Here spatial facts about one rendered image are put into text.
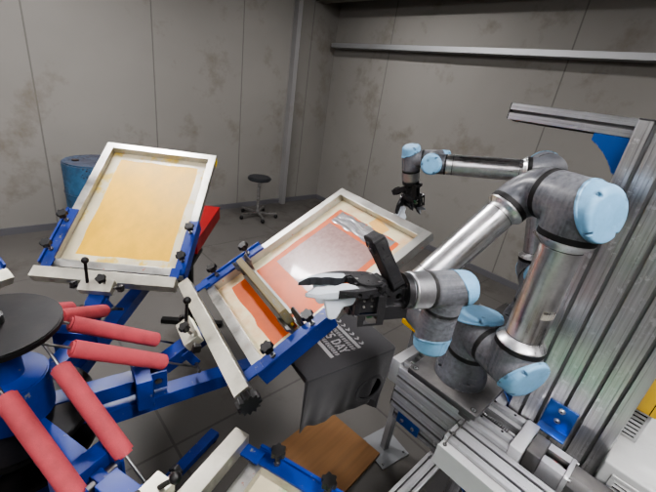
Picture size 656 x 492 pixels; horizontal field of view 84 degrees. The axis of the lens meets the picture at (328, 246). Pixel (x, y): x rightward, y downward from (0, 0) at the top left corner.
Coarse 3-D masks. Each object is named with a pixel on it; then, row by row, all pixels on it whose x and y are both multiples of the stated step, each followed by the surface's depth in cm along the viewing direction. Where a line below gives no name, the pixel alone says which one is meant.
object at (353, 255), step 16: (352, 240) 152; (336, 256) 148; (352, 256) 145; (368, 256) 142; (320, 272) 144; (288, 288) 144; (304, 288) 141; (288, 304) 137; (304, 304) 135; (320, 304) 132; (256, 320) 137; (272, 320) 134; (272, 336) 128
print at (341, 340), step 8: (336, 320) 180; (336, 328) 174; (344, 328) 175; (328, 336) 168; (336, 336) 169; (344, 336) 170; (352, 336) 170; (320, 344) 162; (328, 344) 163; (336, 344) 164; (344, 344) 164; (352, 344) 165; (360, 344) 166; (328, 352) 157; (336, 352) 158; (344, 352) 159
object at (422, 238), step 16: (336, 192) 176; (320, 208) 170; (368, 208) 158; (304, 224) 169; (400, 224) 144; (272, 240) 164; (416, 240) 134; (432, 240) 136; (256, 256) 161; (400, 256) 131; (240, 272) 160; (208, 288) 155; (224, 304) 144; (240, 336) 129; (256, 352) 121
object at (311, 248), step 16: (336, 224) 164; (304, 240) 163; (320, 240) 159; (336, 240) 155; (288, 256) 158; (304, 256) 155; (320, 256) 151; (272, 272) 154; (288, 272) 150; (304, 272) 147; (240, 288) 153; (272, 288) 146; (256, 304) 143
